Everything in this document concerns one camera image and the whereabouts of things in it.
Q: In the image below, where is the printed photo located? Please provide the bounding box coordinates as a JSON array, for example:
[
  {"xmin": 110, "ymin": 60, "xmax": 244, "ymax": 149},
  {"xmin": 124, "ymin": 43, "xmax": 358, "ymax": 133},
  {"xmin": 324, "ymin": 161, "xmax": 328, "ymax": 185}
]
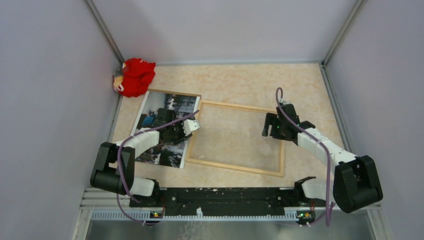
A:
[{"xmin": 131, "ymin": 90, "xmax": 201, "ymax": 169}]

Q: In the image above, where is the wooden picture frame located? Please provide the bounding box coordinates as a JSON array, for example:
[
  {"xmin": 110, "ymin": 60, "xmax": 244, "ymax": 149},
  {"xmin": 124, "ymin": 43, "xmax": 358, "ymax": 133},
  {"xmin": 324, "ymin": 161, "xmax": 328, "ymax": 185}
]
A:
[{"xmin": 184, "ymin": 99, "xmax": 286, "ymax": 178}]

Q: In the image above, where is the transparent plastic sheet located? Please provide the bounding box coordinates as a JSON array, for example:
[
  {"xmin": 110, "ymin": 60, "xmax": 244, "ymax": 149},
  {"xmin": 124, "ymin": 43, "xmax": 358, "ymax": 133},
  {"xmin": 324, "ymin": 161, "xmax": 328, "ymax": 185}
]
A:
[{"xmin": 192, "ymin": 104, "xmax": 282, "ymax": 173}]

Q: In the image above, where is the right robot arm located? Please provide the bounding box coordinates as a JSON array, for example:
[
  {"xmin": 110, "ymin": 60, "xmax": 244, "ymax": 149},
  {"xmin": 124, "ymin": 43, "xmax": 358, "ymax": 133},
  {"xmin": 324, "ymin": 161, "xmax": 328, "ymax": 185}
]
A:
[{"xmin": 262, "ymin": 103, "xmax": 384, "ymax": 213}]

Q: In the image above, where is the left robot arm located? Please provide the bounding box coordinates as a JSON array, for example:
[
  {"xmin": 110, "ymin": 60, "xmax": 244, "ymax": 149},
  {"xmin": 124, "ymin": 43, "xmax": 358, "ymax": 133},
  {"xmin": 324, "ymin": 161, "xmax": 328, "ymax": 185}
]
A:
[{"xmin": 90, "ymin": 108, "xmax": 200, "ymax": 207}]

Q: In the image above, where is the red crumpled cloth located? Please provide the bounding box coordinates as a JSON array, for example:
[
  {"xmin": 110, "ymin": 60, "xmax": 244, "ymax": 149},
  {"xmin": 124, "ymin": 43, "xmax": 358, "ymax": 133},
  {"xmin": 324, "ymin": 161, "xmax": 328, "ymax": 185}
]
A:
[{"xmin": 112, "ymin": 58, "xmax": 156, "ymax": 98}]

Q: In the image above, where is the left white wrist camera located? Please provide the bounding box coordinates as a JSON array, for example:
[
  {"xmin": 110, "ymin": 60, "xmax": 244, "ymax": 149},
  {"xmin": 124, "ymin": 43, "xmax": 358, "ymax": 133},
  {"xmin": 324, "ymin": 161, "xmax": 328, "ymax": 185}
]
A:
[{"xmin": 183, "ymin": 119, "xmax": 201, "ymax": 136}]

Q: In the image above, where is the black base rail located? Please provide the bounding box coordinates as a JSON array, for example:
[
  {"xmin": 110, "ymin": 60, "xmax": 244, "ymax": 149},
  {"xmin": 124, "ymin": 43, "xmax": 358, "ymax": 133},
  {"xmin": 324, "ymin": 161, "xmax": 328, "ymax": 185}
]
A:
[{"xmin": 129, "ymin": 187, "xmax": 325, "ymax": 217}]

